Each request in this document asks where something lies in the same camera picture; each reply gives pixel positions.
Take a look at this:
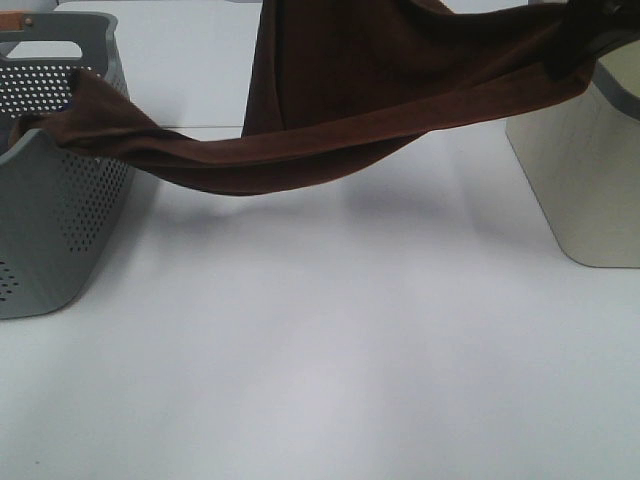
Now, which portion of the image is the brown wooden basket handle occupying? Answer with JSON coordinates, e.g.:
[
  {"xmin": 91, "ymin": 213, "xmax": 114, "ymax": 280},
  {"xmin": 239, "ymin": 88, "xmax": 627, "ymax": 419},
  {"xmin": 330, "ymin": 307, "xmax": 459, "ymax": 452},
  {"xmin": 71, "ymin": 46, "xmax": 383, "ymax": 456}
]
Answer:
[{"xmin": 0, "ymin": 11, "xmax": 33, "ymax": 33}]

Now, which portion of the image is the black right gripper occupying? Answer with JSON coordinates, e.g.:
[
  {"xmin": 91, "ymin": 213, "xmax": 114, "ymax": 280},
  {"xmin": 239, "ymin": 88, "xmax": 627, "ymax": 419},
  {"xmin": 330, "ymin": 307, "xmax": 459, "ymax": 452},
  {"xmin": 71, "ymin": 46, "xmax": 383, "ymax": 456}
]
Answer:
[{"xmin": 543, "ymin": 0, "xmax": 639, "ymax": 80}]

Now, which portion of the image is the grey perforated plastic basket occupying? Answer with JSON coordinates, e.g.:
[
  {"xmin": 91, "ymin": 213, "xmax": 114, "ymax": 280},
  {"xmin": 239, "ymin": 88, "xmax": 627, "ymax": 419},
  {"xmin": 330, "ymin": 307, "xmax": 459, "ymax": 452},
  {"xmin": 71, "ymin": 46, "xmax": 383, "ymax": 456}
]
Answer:
[{"xmin": 1, "ymin": 12, "xmax": 134, "ymax": 320}]

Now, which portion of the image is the brown towel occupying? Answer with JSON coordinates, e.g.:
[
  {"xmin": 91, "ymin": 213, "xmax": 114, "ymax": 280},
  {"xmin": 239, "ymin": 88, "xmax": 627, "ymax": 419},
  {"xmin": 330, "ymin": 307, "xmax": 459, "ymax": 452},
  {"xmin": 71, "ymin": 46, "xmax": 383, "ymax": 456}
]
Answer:
[{"xmin": 9, "ymin": 1, "xmax": 598, "ymax": 196}]

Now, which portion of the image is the beige plastic basket grey rim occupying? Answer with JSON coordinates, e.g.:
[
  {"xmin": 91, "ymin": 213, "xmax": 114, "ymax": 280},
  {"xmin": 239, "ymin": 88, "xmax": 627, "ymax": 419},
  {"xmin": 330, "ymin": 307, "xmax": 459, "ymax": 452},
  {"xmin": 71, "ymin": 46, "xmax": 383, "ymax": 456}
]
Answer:
[{"xmin": 506, "ymin": 43, "xmax": 639, "ymax": 268}]

